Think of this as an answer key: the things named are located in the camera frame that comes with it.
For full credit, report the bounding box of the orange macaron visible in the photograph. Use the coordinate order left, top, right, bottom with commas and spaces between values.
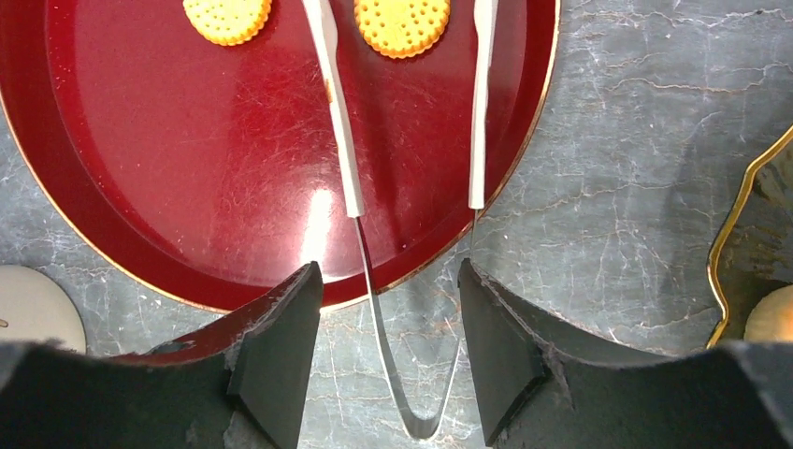
353, 0, 451, 59
182, 0, 272, 46

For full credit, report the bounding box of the orange fruit tart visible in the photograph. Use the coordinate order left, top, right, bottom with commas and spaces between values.
743, 285, 792, 342

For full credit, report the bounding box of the three-tier gold dessert stand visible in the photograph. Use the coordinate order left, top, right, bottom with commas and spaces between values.
706, 129, 792, 348

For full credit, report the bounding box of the red round tray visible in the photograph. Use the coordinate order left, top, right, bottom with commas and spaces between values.
0, 0, 562, 315

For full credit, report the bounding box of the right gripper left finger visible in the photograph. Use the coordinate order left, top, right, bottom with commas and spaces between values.
1, 262, 324, 448

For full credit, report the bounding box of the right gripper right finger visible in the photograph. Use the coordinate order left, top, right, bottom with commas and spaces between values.
458, 259, 792, 448

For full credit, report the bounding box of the pink beige mug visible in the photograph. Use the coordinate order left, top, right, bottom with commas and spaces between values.
1, 265, 87, 355

